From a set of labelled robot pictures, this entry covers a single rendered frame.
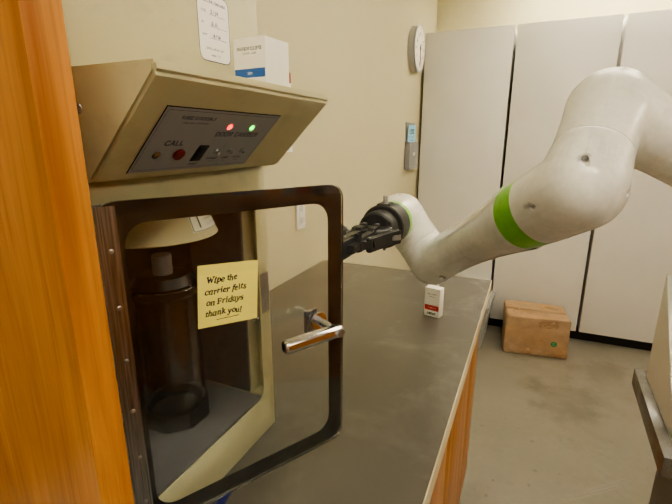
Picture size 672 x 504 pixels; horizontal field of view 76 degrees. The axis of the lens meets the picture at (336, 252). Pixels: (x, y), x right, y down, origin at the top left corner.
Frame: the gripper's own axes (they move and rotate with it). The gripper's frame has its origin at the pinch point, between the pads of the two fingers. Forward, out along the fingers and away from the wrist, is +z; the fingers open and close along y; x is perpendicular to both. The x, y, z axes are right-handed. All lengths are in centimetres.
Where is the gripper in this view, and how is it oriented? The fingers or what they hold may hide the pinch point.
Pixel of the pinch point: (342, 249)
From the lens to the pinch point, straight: 71.2
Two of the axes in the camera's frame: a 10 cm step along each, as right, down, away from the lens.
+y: 9.1, 0.9, -4.0
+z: -4.1, 2.3, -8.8
